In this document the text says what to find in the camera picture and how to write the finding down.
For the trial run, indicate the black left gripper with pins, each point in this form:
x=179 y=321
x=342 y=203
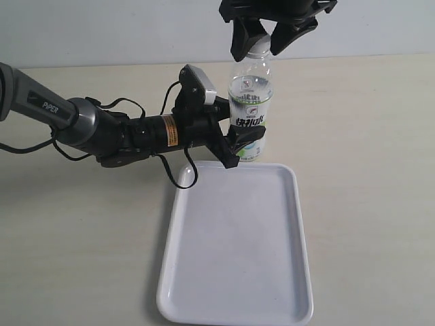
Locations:
x=194 y=127

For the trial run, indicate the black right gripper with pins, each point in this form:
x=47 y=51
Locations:
x=247 y=28

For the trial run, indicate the clear labelled water bottle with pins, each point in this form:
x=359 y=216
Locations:
x=250 y=91

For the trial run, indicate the white bottle cap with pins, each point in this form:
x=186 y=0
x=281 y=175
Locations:
x=262 y=46

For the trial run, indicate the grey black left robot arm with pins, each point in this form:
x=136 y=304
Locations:
x=116 y=140

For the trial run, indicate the white plastic tray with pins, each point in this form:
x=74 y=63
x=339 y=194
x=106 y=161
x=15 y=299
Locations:
x=235 y=252

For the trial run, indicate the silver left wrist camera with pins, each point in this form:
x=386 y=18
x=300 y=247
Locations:
x=196 y=86

